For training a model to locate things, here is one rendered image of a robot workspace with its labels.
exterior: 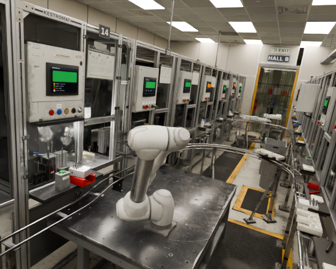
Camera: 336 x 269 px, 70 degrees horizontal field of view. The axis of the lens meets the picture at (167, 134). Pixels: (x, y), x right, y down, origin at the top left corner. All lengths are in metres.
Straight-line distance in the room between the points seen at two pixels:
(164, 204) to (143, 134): 0.62
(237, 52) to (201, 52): 1.46
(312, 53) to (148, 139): 9.02
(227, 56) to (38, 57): 8.94
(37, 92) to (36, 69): 0.13
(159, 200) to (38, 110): 0.95
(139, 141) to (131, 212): 0.57
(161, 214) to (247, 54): 8.80
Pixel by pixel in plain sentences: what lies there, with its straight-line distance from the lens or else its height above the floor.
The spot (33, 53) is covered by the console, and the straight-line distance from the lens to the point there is 1.63.
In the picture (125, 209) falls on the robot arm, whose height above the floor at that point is 0.88.
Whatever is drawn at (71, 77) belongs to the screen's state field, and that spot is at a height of 1.65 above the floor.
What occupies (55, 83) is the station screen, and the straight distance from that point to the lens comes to 1.69.
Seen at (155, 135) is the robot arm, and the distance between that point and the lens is 1.20.
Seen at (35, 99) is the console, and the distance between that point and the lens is 1.65.
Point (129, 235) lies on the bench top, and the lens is 1.73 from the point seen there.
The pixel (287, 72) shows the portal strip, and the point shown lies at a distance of 9.85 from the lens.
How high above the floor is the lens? 1.71
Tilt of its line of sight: 13 degrees down
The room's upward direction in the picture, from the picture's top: 6 degrees clockwise
